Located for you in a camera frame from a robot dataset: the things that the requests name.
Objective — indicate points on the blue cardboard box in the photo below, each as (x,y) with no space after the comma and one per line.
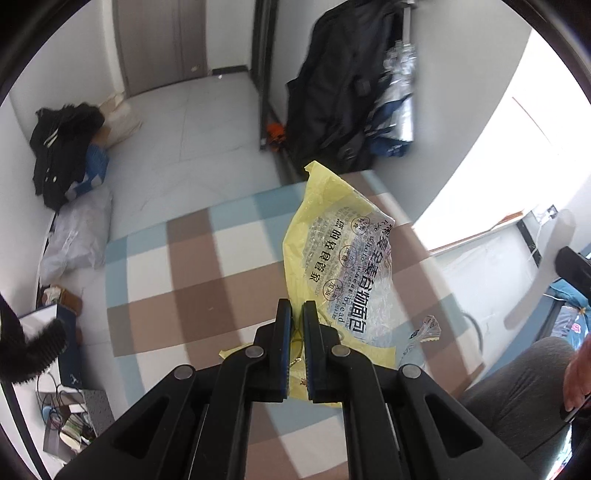
(94,170)

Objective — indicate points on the small brown box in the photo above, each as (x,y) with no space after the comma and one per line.
(71,302)

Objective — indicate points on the black jacket white stripe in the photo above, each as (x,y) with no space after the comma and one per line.
(60,147)

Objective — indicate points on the black framed glass door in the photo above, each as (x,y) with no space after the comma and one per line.
(268,69)

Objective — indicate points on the silver folded umbrella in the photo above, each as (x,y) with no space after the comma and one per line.
(397,106)

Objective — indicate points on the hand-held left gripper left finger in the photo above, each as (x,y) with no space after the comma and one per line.
(285,350)

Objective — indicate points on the white side cabinet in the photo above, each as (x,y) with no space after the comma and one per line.
(69,350)

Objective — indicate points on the black hanging jacket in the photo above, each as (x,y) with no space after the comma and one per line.
(337,92)

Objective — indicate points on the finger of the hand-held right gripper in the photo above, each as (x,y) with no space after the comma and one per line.
(577,272)

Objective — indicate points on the plaid tablecloth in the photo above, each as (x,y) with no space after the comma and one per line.
(184,300)

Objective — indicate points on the blue round gadget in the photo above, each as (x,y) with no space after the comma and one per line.
(51,414)

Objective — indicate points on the yellow bread bag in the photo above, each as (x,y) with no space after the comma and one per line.
(323,217)

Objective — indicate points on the orange black tool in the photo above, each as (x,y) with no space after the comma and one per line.
(276,134)

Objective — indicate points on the clear plastic bag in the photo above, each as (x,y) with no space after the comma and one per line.
(78,235)

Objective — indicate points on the blue printed cloth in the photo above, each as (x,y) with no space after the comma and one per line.
(570,318)

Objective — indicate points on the grey door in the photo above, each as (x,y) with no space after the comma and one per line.
(161,41)

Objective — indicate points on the person's right hand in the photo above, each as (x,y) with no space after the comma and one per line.
(579,378)

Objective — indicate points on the cream plastic bag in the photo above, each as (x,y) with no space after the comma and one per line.
(122,120)

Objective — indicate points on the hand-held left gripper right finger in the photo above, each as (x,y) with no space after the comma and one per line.
(310,350)

